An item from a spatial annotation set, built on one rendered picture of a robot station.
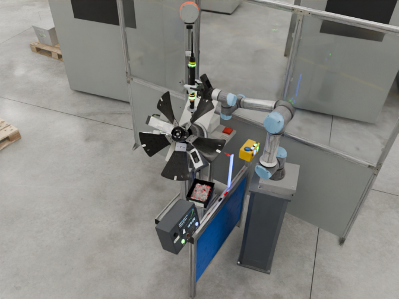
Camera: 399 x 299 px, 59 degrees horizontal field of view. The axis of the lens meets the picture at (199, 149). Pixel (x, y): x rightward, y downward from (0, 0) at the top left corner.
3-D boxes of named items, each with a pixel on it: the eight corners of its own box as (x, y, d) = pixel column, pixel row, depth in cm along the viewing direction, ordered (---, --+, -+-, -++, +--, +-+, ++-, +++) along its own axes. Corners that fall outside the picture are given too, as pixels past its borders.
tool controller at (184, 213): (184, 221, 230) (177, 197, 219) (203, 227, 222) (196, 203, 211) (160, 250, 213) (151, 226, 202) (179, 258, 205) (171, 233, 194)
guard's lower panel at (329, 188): (136, 142, 441) (129, 77, 382) (346, 237, 339) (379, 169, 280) (135, 143, 439) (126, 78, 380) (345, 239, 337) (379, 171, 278)
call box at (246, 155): (247, 148, 295) (248, 138, 288) (257, 152, 291) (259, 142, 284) (238, 159, 284) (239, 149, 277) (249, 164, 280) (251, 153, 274)
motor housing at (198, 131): (176, 145, 298) (169, 144, 286) (186, 120, 296) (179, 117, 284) (199, 155, 289) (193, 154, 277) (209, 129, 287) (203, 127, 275)
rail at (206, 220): (246, 167, 304) (247, 160, 299) (250, 169, 303) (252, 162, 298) (189, 242, 246) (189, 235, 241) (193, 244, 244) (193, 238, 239)
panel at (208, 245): (238, 219, 344) (246, 171, 301) (240, 219, 344) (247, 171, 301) (192, 286, 291) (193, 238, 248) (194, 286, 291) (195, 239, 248)
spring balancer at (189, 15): (179, 21, 285) (179, 24, 280) (179, 0, 274) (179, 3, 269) (199, 21, 286) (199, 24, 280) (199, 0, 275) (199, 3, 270)
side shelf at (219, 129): (203, 120, 347) (203, 117, 345) (236, 133, 332) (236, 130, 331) (190, 133, 331) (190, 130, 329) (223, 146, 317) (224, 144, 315)
